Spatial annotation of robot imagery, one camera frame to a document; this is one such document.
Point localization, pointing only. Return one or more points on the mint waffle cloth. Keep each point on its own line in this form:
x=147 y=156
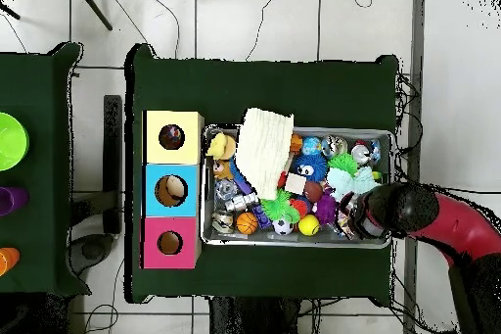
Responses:
x=348 y=181

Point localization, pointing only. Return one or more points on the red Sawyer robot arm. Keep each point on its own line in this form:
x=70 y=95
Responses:
x=458 y=228

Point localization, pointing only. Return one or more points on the yellow ball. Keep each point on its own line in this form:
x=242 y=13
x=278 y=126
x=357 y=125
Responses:
x=309 y=225

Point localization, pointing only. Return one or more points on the shallow mesh bin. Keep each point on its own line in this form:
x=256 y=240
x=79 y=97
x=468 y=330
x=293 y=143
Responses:
x=274 y=240

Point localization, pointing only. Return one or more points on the orange cup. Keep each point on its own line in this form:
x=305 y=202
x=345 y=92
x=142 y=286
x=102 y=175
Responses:
x=8 y=261

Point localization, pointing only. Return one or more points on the cream waffle cloth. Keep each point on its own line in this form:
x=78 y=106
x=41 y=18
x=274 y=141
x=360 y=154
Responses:
x=262 y=150

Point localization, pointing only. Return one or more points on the blue spiky ball with eyes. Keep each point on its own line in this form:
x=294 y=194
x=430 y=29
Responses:
x=317 y=161

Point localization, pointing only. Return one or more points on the black tripod leg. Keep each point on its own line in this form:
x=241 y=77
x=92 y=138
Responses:
x=94 y=7
x=9 y=11

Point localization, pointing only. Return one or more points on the grey rounded stand base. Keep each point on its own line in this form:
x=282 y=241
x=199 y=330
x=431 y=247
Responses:
x=92 y=249

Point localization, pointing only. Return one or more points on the wooden box with three holes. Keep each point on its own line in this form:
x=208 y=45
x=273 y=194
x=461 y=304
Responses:
x=156 y=232

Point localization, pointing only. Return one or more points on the lime green bowl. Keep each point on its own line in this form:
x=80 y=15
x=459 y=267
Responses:
x=11 y=142

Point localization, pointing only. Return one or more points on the small soccer ball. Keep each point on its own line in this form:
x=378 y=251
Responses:
x=282 y=227

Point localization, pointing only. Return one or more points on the green spiky ball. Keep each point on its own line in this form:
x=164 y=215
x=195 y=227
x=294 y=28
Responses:
x=343 y=161

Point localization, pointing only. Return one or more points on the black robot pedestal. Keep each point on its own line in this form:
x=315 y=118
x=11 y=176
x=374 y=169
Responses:
x=254 y=318

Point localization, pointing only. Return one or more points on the globe print ball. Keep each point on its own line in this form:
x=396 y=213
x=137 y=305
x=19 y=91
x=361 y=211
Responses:
x=311 y=146

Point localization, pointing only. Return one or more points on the black upright panel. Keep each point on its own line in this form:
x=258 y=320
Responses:
x=112 y=153

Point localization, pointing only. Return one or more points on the dark green side table cloth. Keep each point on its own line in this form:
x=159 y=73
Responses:
x=35 y=75

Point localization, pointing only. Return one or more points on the yellow plush duck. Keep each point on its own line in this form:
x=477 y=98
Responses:
x=219 y=146

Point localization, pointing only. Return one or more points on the colourful patterned cloth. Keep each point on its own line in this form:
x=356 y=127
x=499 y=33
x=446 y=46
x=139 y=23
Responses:
x=344 y=229
x=171 y=137

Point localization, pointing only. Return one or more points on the orange basketball toy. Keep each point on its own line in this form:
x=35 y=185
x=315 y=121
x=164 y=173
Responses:
x=247 y=223

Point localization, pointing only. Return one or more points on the purple cup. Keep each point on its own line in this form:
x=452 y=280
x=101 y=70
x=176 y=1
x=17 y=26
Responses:
x=11 y=200

